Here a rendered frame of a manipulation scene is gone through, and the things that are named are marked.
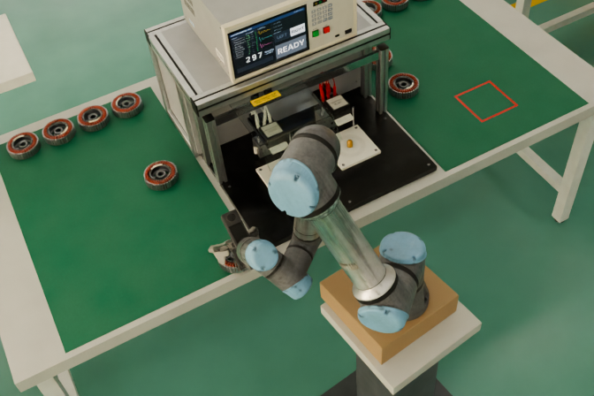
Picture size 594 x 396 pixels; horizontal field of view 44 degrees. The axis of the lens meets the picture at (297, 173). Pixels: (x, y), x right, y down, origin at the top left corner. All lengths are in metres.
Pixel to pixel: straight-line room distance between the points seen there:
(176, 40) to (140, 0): 2.29
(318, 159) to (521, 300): 1.67
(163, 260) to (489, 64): 1.41
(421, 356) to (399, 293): 0.32
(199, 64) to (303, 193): 0.89
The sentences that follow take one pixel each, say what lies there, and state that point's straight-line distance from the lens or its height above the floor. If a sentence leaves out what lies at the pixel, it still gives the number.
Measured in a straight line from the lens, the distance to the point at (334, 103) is 2.43.
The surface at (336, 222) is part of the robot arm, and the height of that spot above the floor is 1.28.
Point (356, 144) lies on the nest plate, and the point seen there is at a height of 0.78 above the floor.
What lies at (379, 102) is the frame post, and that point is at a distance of 2.58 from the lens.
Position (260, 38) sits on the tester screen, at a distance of 2.20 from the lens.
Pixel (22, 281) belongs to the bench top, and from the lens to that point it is 2.41.
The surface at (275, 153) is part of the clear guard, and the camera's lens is 2.12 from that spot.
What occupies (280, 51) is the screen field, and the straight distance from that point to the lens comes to 2.26.
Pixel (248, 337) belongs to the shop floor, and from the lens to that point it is 2.98.
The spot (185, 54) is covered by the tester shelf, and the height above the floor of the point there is 1.11.
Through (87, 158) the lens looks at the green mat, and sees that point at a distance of 2.67.
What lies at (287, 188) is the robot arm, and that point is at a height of 1.39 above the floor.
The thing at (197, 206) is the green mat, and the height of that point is 0.75.
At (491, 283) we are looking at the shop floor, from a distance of 3.13.
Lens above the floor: 2.56
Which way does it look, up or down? 48 degrees down
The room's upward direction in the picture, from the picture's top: 6 degrees counter-clockwise
